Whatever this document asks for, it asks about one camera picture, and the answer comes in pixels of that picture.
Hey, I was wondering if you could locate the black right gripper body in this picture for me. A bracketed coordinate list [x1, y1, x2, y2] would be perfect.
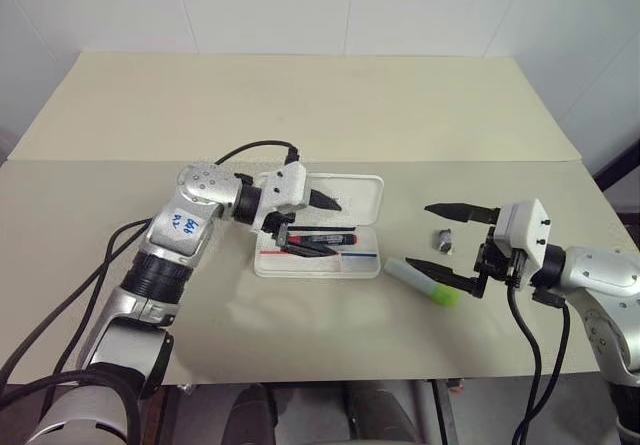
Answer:
[473, 225, 527, 287]

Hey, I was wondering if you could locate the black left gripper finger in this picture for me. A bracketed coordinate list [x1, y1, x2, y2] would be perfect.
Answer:
[274, 224, 336, 259]
[307, 188, 345, 213]

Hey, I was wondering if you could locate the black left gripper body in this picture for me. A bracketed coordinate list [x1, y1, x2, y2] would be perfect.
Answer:
[259, 209, 297, 240]

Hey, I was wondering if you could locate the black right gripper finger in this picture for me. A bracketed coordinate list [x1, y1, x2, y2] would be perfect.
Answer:
[405, 257, 488, 300]
[423, 202, 502, 225]

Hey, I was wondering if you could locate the red and black marker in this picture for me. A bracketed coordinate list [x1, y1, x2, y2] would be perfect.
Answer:
[286, 232, 361, 248]

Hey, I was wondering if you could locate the green highlighter marker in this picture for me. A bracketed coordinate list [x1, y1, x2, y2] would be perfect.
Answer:
[383, 257, 460, 308]

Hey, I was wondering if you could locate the white plastic pencil case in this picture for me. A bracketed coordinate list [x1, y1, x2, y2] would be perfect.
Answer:
[253, 171, 386, 280]

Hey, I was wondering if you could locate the small dark binder clip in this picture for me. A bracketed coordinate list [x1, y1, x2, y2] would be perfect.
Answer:
[432, 226, 456, 255]

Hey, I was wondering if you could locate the metal table leg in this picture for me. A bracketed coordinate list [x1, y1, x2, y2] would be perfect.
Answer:
[430, 378, 464, 445]

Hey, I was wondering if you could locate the grey rounded shape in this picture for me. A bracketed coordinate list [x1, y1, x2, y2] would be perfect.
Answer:
[344, 380, 426, 445]

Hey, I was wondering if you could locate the dark rounded shape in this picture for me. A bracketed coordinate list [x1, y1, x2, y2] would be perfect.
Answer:
[227, 383, 279, 445]

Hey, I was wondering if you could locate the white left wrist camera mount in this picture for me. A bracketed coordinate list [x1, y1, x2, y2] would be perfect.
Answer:
[252, 162, 312, 232]

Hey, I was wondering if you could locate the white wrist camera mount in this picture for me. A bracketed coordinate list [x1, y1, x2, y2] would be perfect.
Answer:
[252, 162, 312, 232]
[493, 197, 552, 272]

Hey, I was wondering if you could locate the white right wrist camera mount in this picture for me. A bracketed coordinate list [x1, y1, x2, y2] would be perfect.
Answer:
[493, 197, 552, 272]

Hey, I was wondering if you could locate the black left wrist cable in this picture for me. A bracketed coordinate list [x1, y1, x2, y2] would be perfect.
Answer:
[217, 139, 301, 166]

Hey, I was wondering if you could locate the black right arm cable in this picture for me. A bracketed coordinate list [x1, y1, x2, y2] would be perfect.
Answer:
[519, 289, 572, 436]
[505, 279, 546, 445]

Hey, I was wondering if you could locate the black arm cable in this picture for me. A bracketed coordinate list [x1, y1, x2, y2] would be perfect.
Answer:
[519, 289, 572, 436]
[505, 279, 546, 445]
[37, 237, 132, 416]
[0, 218, 154, 384]

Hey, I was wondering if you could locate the dark furniture frame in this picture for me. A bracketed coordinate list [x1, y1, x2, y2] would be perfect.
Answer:
[593, 137, 640, 254]

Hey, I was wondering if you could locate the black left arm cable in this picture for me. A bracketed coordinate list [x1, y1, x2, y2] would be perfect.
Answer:
[0, 218, 154, 384]
[37, 237, 132, 416]

